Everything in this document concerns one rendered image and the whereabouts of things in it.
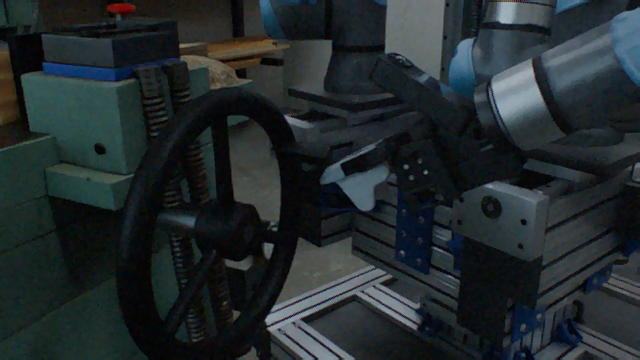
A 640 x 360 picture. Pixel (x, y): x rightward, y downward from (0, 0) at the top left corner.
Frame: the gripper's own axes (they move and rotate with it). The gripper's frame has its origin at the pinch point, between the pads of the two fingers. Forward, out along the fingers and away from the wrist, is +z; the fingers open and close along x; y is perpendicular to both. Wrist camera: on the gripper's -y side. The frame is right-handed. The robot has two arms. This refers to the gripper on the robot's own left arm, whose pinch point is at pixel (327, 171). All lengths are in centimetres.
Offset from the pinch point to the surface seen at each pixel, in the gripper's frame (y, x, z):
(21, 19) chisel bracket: -31.4, -8.6, 22.4
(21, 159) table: -15.1, -19.6, 18.6
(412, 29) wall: -38, 333, 96
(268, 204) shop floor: 16, 164, 142
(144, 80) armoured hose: -16.3, -12.6, 6.0
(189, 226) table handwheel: -1.7, -12.3, 10.3
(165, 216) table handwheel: -3.7, -12.1, 12.8
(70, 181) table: -11.1, -17.6, 16.4
